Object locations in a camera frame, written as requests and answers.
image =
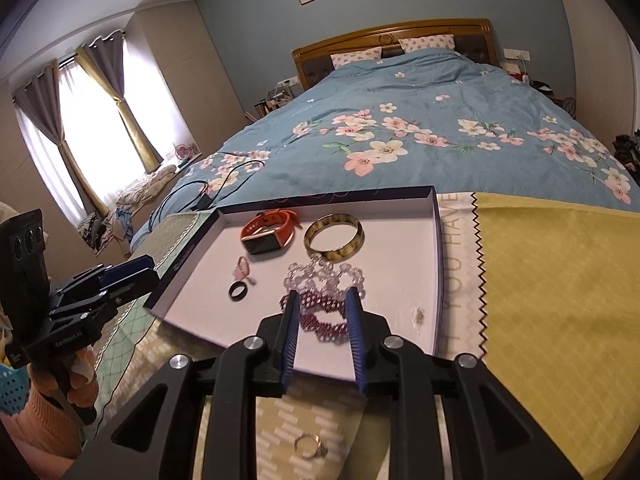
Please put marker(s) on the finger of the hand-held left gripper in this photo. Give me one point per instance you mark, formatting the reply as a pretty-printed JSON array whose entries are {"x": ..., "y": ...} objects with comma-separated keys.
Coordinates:
[
  {"x": 135, "y": 282},
  {"x": 132, "y": 264}
]

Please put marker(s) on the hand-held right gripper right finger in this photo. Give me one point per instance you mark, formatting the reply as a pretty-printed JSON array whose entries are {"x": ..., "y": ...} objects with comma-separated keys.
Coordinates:
[{"x": 357, "y": 340}]

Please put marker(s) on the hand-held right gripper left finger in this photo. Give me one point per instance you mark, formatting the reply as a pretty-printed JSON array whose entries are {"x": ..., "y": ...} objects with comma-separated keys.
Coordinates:
[{"x": 291, "y": 340}]

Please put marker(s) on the dark blue cardboard box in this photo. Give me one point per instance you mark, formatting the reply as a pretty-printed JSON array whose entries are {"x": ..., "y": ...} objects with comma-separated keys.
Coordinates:
[{"x": 400, "y": 260}]

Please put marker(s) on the gold bangle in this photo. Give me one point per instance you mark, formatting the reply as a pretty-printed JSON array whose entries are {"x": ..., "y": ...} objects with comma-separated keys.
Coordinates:
[{"x": 359, "y": 237}]

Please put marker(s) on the orange smart band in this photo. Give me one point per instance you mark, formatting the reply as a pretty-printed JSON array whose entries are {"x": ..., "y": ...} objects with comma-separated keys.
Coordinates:
[{"x": 280, "y": 217}]

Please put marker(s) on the person's left forearm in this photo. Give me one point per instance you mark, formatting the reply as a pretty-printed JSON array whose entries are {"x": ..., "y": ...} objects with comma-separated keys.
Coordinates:
[{"x": 35, "y": 425}]

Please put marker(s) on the person's left hand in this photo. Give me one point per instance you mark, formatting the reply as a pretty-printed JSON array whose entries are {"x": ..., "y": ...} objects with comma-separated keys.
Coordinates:
[{"x": 75, "y": 375}]

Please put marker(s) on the green lattice cloth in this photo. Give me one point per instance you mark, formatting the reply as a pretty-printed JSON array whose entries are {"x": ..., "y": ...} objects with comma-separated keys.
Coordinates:
[{"x": 130, "y": 330}]

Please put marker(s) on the blue garment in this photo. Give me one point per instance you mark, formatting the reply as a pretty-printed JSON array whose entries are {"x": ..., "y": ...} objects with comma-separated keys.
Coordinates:
[{"x": 120, "y": 216}]

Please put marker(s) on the dark cloth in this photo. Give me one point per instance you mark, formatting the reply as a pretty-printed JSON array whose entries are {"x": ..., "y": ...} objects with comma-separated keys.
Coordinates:
[{"x": 95, "y": 227}]

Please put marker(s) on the pile of light bedding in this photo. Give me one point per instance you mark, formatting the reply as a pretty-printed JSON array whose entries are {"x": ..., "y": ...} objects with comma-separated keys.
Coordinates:
[{"x": 145, "y": 187}]

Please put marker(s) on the blue plastic basket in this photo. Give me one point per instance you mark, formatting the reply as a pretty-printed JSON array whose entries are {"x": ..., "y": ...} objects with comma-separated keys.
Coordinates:
[{"x": 10, "y": 385}]

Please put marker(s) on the small pink fan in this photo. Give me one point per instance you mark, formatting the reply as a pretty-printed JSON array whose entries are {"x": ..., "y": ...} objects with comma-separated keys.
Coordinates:
[{"x": 182, "y": 152}]

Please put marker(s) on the white sheer curtain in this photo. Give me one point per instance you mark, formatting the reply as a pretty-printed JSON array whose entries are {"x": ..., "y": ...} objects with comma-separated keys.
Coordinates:
[{"x": 85, "y": 125}]

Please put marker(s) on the yellow patterned cloth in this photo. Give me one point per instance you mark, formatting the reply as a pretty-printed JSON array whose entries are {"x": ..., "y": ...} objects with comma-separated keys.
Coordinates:
[{"x": 550, "y": 285}]

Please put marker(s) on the yellow and grey curtain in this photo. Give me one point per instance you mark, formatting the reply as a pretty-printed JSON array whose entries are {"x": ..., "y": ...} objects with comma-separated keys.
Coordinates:
[{"x": 105, "y": 65}]

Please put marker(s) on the bedside cosmetics cluster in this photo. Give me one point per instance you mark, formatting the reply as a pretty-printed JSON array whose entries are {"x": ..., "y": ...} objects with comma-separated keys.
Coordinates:
[{"x": 272, "y": 102}]

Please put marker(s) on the beige wardrobe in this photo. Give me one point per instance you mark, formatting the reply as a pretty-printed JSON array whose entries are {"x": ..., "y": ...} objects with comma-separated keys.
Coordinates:
[{"x": 200, "y": 60}]

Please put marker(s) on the bed with floral blue duvet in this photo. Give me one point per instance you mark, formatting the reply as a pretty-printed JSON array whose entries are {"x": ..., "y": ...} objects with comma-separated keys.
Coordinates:
[{"x": 400, "y": 105}]

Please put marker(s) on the spotted white pillow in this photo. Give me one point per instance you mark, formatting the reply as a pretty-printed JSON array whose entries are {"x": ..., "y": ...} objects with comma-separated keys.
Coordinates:
[
  {"x": 430, "y": 42},
  {"x": 357, "y": 56}
]

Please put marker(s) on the wooden headboard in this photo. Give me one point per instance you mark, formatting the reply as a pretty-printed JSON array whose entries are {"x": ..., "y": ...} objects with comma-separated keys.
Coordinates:
[{"x": 400, "y": 27}]

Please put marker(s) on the small round fan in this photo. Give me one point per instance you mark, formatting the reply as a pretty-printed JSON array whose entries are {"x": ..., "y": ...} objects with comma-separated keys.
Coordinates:
[{"x": 570, "y": 105}]

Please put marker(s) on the pile of dark clothes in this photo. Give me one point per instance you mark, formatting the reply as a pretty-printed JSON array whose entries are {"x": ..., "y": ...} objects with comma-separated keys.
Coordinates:
[{"x": 627, "y": 150}]

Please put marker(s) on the white wall socket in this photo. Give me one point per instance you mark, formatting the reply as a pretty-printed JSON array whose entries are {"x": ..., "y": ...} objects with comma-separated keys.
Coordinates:
[
  {"x": 289, "y": 81},
  {"x": 516, "y": 54}
]

